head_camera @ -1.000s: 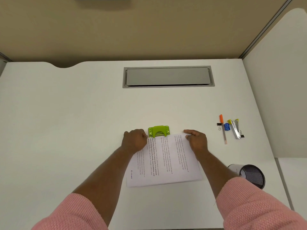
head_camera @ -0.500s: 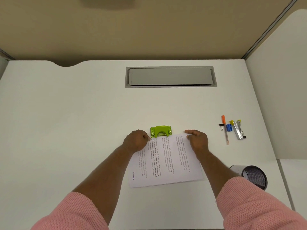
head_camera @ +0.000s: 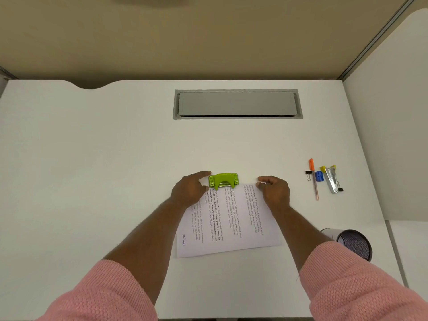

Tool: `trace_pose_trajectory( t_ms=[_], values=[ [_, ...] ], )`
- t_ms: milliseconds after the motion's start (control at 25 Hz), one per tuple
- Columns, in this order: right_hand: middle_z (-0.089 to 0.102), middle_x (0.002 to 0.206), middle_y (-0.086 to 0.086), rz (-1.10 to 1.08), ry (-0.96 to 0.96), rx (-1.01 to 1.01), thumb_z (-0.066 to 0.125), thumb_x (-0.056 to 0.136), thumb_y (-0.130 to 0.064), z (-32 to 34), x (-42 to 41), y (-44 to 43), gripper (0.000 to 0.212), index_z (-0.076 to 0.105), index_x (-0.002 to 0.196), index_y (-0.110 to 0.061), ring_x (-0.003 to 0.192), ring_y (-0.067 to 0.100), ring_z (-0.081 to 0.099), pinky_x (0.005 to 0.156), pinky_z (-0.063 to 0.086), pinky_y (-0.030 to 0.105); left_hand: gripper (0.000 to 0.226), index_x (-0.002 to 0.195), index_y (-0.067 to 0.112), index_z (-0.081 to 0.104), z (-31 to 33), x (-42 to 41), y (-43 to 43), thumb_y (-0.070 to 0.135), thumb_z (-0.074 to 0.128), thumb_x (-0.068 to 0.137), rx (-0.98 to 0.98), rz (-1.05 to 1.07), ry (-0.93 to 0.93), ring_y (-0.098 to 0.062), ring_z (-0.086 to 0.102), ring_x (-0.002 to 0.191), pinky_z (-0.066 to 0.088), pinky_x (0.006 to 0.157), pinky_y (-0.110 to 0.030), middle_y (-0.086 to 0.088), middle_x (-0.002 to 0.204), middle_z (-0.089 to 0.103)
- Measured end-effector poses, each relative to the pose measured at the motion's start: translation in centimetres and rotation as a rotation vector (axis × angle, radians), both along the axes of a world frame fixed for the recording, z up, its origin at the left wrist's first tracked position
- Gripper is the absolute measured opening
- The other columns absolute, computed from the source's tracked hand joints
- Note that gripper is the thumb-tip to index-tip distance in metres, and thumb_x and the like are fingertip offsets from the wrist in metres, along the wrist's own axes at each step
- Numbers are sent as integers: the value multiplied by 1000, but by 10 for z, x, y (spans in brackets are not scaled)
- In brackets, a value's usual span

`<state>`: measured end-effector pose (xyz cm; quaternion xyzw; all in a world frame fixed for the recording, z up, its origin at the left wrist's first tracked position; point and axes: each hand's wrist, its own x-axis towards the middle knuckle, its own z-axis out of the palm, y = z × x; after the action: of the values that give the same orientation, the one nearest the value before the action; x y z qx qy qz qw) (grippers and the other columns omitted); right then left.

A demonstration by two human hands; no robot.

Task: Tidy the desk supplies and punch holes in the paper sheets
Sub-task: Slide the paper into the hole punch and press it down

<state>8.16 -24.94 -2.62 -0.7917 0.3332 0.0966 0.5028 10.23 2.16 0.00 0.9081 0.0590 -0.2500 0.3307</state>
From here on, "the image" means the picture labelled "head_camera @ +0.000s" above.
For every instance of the person's left hand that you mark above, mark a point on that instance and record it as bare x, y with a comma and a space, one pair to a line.
187, 192

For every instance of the person's right hand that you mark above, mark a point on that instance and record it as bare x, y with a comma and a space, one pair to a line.
277, 194

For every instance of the person's left thumb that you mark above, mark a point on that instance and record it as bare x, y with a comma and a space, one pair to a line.
204, 188

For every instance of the person's right fingers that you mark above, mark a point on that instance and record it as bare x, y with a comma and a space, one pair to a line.
266, 180

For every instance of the green hole punch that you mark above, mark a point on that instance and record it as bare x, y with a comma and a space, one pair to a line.
223, 181

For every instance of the printed white paper sheet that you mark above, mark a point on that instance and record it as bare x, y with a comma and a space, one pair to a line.
234, 227

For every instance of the person's right forearm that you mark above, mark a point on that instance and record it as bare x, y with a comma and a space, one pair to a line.
321, 257

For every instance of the person's left forearm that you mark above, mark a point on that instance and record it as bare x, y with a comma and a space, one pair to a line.
143, 244

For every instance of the orange capped pen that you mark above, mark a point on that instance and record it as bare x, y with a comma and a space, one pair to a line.
314, 182

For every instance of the blue pencil sharpener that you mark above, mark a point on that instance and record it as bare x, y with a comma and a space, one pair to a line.
319, 176

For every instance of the silver staple remover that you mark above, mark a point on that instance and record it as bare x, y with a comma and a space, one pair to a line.
331, 182

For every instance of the white cylindrical container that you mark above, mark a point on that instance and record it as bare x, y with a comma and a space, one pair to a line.
330, 233

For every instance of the black mesh pen cup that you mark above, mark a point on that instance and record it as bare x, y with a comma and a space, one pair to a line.
356, 244

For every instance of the grey metal partition frame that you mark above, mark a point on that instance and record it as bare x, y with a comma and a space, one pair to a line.
376, 38

